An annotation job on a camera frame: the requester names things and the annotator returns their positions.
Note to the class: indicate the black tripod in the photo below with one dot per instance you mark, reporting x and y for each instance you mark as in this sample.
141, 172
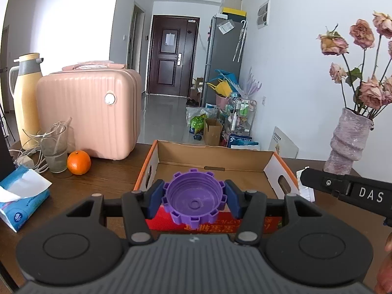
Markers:
3, 71

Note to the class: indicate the white leaning board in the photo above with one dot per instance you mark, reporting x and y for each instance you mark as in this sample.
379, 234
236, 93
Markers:
284, 144

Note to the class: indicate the grey refrigerator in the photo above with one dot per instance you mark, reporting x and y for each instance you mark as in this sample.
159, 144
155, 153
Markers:
220, 61

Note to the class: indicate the purple textured vase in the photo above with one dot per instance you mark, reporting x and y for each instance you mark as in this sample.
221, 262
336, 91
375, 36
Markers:
346, 141

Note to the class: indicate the yellow and black box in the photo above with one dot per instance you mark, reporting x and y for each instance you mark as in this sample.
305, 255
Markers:
234, 10

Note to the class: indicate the bunch of dried pink roses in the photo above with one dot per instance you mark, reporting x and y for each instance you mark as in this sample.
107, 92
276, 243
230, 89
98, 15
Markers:
363, 32

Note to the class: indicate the yellow plastic stool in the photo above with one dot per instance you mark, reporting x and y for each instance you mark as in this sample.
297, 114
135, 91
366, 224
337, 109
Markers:
222, 88

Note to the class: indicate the pink bucket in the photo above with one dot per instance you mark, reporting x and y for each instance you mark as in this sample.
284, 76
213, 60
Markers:
222, 101

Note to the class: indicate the clear document pouch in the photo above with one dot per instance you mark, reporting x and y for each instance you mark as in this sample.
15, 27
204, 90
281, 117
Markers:
226, 27

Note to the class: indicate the clear glass cup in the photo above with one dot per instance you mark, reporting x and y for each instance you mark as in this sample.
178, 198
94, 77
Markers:
56, 159

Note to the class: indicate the black monitor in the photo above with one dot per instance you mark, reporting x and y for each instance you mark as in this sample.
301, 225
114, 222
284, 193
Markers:
4, 159

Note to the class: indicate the person's right hand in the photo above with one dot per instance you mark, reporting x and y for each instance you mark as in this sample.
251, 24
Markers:
386, 275

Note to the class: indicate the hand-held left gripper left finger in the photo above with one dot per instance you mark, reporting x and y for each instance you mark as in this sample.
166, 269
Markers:
156, 199

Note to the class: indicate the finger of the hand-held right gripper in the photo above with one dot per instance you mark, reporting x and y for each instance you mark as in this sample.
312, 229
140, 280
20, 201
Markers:
324, 182

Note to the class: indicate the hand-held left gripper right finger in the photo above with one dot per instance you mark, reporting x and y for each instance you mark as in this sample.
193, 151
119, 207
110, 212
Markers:
233, 199

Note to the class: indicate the metal rolling cart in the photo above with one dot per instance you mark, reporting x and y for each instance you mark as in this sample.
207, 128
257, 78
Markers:
242, 110

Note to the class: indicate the green plastic bag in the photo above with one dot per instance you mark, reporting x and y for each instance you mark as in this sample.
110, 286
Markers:
197, 122

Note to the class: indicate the white wall panel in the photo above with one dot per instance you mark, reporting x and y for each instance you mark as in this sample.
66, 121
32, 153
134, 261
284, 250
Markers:
263, 13

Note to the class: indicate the purple notched bottle cap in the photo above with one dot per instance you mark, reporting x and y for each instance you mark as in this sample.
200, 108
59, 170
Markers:
194, 203

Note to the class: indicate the blue plastic stools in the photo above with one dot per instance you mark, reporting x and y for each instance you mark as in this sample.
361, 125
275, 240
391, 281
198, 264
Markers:
226, 75

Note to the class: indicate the orange fruit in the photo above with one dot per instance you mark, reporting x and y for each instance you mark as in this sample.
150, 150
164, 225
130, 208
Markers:
79, 163

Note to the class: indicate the white folded umbrella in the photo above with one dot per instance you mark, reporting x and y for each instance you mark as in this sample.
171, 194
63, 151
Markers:
240, 41

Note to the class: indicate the dark brown entrance door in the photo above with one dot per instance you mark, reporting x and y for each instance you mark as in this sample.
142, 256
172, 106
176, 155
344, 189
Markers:
171, 73

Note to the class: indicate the small brown cardboard box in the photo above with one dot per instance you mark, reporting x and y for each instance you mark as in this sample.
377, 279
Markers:
213, 131

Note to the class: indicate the blue tissue carton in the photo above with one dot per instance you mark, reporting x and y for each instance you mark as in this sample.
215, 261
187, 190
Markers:
242, 142

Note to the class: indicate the purple plume decoration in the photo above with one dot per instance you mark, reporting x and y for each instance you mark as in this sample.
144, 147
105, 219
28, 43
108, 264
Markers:
252, 85

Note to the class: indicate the red cardboard box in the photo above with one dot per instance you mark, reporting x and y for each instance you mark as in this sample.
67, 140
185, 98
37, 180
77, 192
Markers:
214, 159

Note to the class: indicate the yellow thermos jug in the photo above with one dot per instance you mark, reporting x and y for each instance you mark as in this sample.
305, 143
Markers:
27, 98

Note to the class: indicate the blue tissue pack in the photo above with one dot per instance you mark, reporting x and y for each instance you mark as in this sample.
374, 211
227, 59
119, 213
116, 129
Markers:
18, 208

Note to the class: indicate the pink ribbed suitcase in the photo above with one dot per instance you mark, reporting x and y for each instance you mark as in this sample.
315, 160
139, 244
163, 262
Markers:
92, 113

